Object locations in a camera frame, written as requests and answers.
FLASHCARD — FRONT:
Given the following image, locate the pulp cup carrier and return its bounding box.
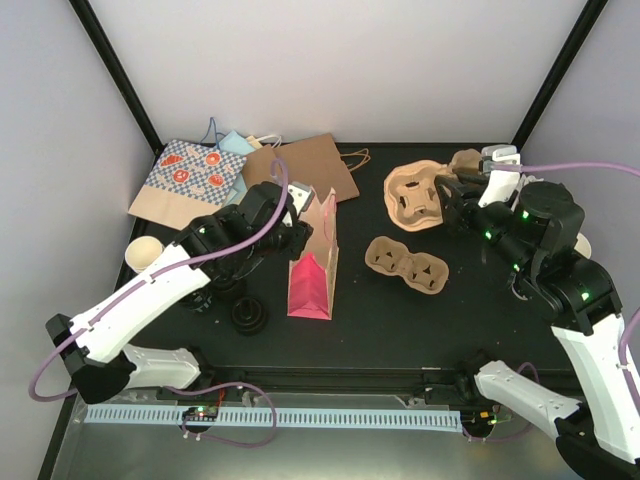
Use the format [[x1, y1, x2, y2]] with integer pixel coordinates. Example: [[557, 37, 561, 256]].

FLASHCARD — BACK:
[[448, 149, 482, 175], [383, 160, 452, 232], [365, 236, 449, 295]]

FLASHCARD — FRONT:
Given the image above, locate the pink cakes paper bag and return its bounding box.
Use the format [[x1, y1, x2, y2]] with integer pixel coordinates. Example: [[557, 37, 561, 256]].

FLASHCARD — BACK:
[[287, 188, 339, 320]]

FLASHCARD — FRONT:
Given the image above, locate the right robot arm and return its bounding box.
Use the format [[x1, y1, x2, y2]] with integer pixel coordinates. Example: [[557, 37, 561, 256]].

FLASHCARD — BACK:
[[435, 176, 639, 479]]

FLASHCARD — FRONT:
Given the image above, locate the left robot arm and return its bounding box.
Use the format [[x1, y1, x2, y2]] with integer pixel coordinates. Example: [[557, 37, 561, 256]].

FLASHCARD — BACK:
[[46, 182, 315, 404]]

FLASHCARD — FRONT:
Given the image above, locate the brown kraft paper bag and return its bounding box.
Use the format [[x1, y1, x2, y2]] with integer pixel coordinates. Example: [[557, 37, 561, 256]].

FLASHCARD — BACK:
[[242, 133, 360, 202]]

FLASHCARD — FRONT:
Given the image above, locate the middle black lid stack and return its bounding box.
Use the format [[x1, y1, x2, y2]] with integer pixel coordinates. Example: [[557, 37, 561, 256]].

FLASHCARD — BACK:
[[211, 279, 247, 302]]

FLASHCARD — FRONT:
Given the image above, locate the black lid stack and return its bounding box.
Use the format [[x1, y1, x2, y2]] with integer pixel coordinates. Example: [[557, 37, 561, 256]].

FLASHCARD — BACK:
[[211, 279, 247, 302], [231, 296, 268, 336]]

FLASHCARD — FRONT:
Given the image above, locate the front black lid stack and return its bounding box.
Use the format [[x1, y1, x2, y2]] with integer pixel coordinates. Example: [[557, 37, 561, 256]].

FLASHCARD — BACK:
[[231, 296, 268, 336]]

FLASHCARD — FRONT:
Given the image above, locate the cream paper bag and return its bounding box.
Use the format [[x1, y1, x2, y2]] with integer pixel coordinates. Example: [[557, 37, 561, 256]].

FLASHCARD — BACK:
[[245, 134, 283, 149]]

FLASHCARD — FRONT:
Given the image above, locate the light blue paper bag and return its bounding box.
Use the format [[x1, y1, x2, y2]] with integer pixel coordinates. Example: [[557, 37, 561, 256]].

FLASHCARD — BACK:
[[200, 117, 255, 204]]

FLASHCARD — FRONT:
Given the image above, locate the blue checkered paper bag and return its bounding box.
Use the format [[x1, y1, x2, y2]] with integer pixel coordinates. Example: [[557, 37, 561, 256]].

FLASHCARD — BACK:
[[128, 139, 247, 230]]

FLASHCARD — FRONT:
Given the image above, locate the right paper cup stack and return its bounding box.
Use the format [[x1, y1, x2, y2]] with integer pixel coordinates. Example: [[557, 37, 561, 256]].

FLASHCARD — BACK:
[[574, 232, 592, 259]]

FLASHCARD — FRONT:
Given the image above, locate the paper cup stack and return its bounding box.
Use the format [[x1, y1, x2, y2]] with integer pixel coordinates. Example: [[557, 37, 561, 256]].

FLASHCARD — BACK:
[[574, 232, 592, 259], [124, 236, 164, 273]]

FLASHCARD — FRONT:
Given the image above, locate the left paper cup stack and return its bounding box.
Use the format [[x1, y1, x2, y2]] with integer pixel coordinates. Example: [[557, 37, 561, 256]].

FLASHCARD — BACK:
[[124, 236, 164, 273]]

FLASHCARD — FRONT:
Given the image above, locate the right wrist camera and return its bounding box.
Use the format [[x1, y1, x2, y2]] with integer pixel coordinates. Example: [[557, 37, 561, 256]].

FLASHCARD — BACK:
[[481, 144, 520, 173]]

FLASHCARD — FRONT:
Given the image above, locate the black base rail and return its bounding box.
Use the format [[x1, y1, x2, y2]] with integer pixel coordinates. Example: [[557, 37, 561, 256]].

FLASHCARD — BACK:
[[209, 367, 478, 403]]

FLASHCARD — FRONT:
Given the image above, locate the right black frame post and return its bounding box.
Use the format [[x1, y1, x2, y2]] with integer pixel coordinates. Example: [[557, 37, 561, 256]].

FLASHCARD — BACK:
[[511, 0, 608, 150]]

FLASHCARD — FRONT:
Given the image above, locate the black frame post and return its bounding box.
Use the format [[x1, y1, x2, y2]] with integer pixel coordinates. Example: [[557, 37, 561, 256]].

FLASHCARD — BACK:
[[511, 0, 608, 150], [69, 0, 164, 156]]

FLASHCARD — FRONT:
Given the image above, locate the light blue cable duct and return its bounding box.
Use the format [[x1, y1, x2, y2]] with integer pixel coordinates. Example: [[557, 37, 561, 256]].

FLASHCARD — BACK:
[[84, 404, 463, 433]]

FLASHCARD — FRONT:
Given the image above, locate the left black frame post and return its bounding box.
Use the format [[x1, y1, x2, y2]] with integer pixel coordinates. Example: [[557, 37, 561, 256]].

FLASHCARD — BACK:
[[69, 0, 164, 156]]

